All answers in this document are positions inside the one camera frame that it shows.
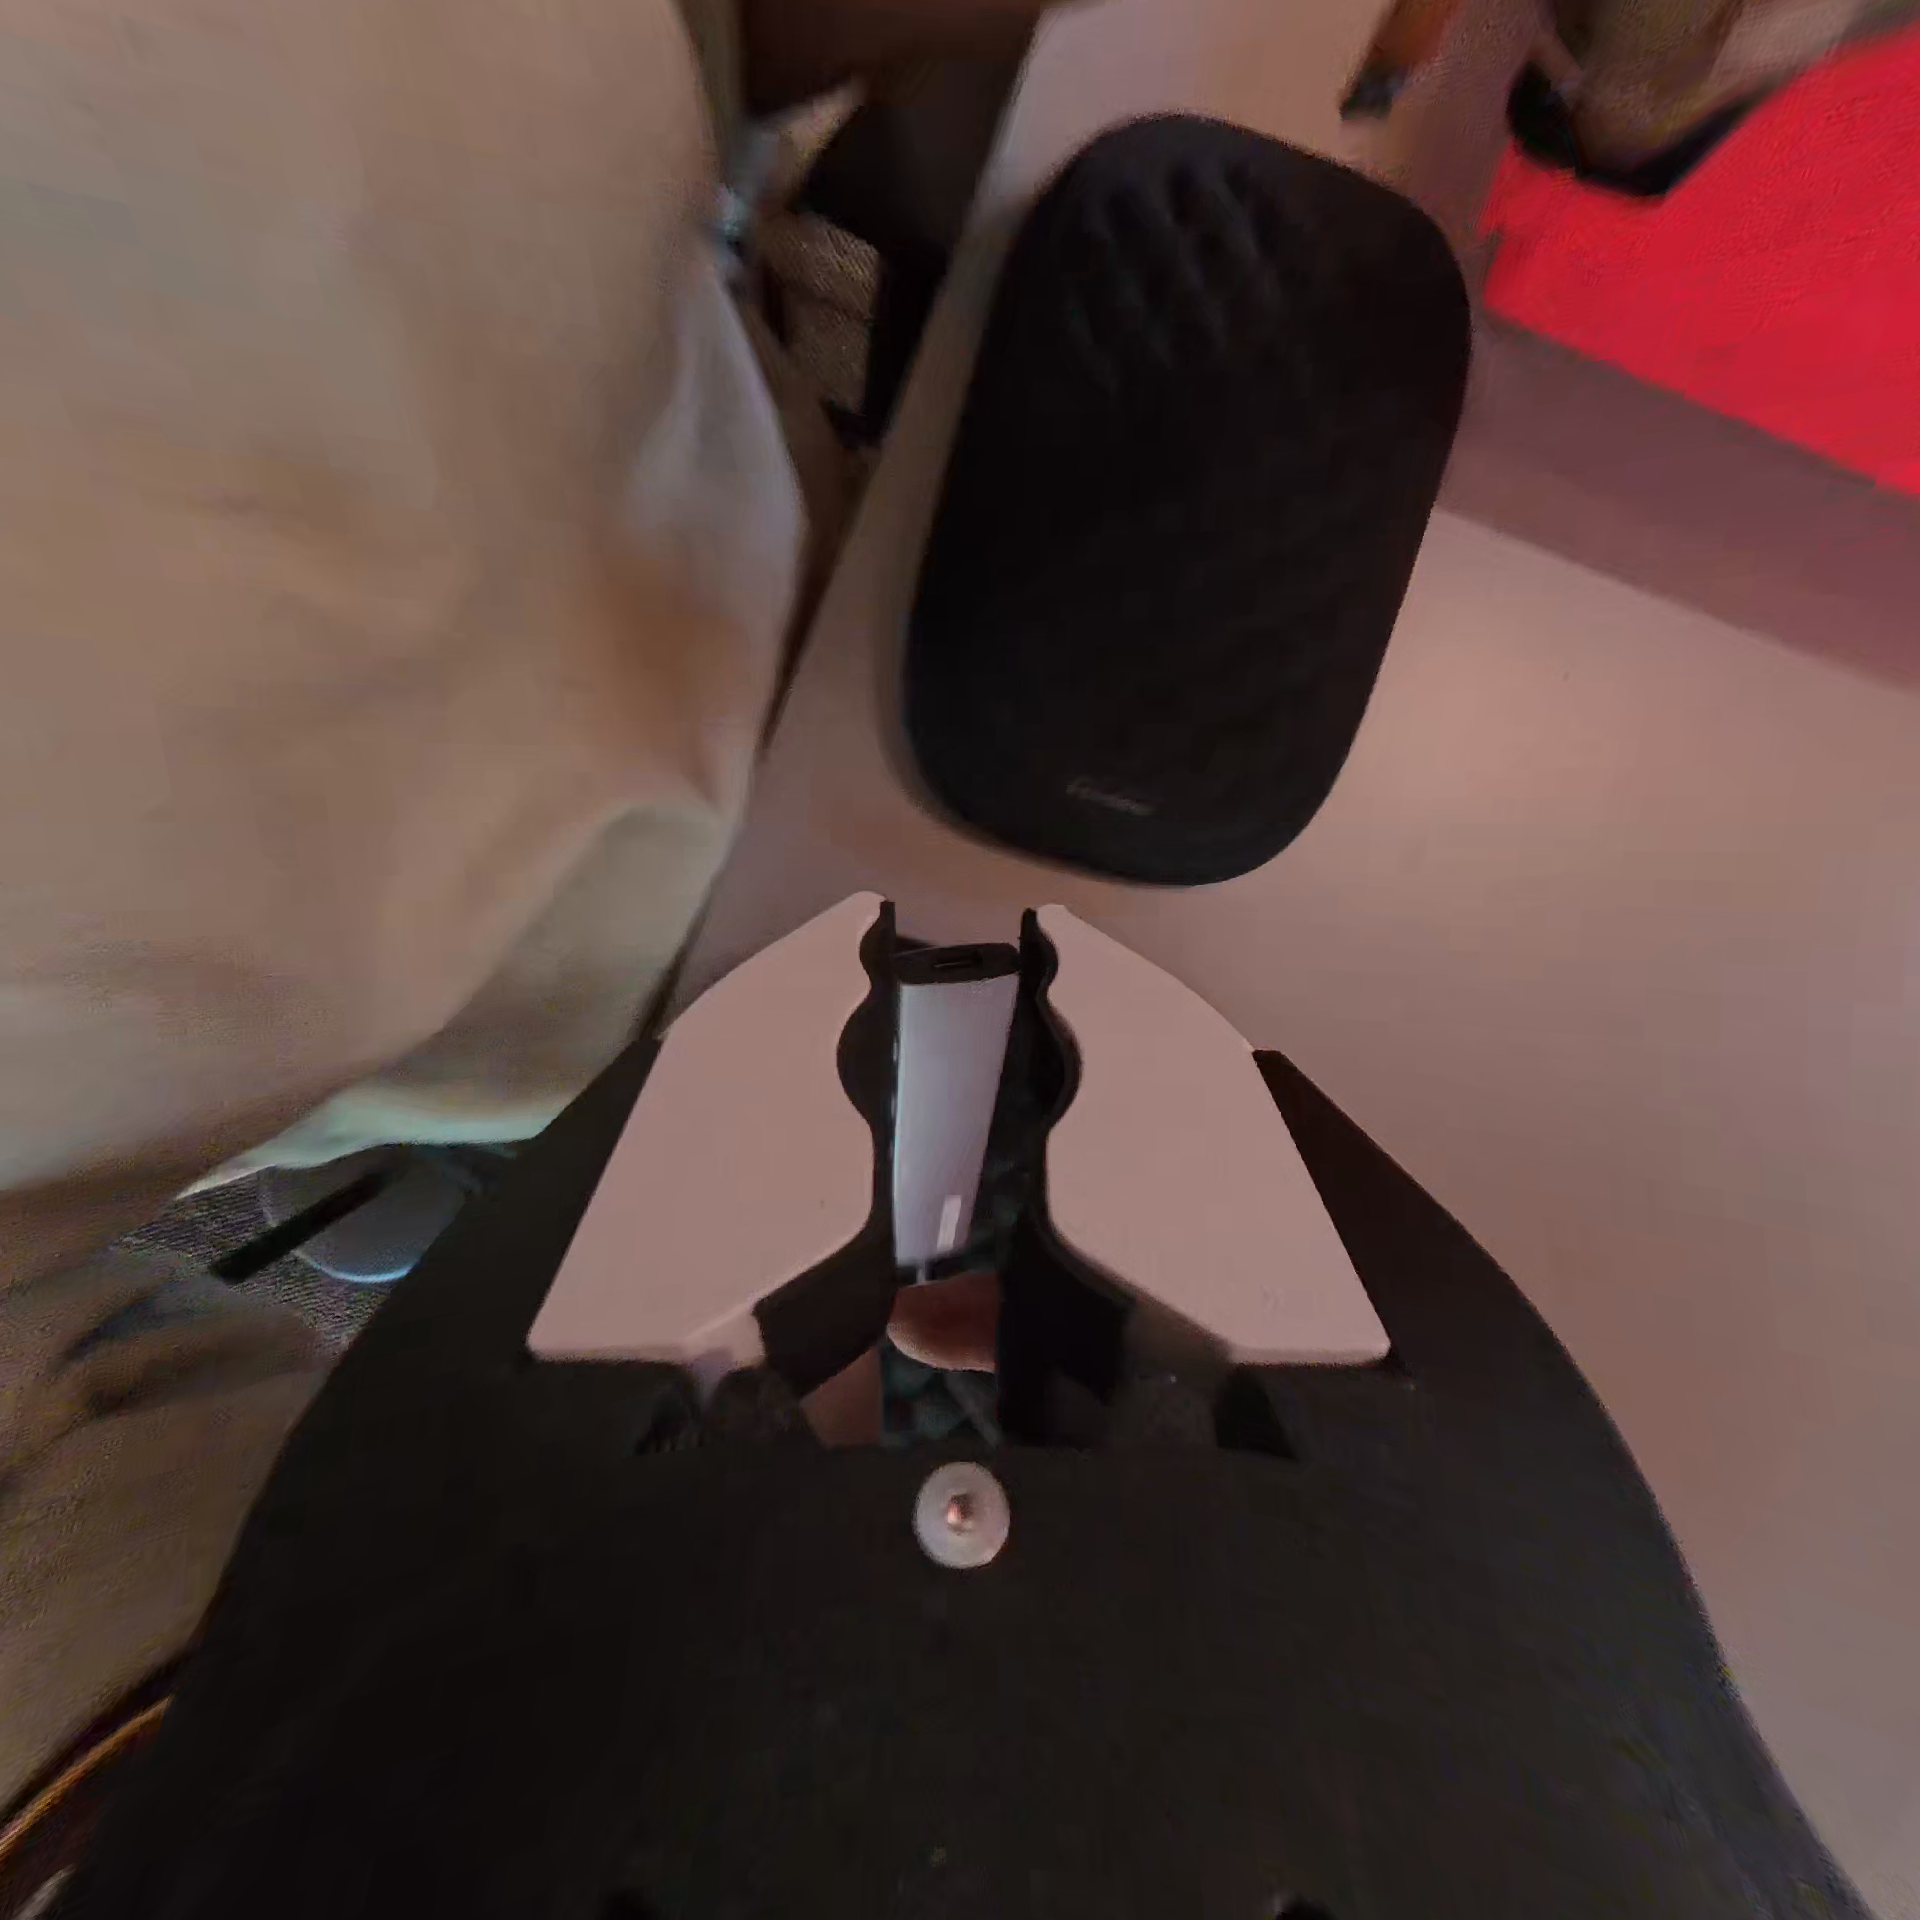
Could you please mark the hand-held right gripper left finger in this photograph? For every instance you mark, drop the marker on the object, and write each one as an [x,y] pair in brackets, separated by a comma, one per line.
[704,1141]

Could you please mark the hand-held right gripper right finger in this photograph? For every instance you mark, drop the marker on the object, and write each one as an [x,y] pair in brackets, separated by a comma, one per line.
[1200,1171]

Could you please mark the grey usb-c adapter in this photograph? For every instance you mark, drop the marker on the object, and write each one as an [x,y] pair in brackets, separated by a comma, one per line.
[948,1081]

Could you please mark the person's cream shirt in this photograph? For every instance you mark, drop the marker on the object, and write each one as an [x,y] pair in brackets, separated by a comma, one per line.
[346,527]

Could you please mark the red plastic bin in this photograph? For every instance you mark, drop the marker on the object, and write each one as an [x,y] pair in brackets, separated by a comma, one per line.
[1740,256]

